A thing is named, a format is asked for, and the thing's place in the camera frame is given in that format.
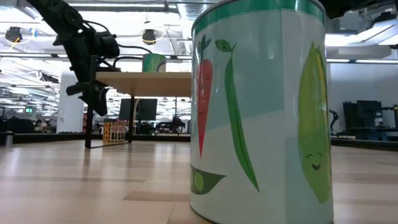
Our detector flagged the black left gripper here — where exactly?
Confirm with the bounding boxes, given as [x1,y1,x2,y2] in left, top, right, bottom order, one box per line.
[65,67,109,117]

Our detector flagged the green can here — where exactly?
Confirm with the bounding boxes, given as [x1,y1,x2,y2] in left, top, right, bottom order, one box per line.
[142,53,167,73]

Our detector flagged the white can with vegetable print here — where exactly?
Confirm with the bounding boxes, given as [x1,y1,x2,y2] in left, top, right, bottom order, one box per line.
[189,0,335,224]

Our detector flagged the wooden shelf with black legs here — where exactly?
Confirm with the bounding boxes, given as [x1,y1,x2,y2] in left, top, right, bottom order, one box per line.
[84,55,193,149]

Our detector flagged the white column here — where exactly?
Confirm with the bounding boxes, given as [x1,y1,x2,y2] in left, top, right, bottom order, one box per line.
[55,70,86,134]

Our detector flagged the black monitor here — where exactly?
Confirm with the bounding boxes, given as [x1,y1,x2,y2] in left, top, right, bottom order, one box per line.
[118,98,159,123]

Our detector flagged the black ceiling device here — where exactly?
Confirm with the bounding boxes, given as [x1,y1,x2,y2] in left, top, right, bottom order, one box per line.
[5,26,23,44]
[142,28,157,46]

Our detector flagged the silver cylinder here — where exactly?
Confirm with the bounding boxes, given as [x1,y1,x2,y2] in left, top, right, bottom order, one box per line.
[4,130,15,147]

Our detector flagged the black equipment rack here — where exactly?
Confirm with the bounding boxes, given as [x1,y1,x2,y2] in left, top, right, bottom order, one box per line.
[342,100,398,141]

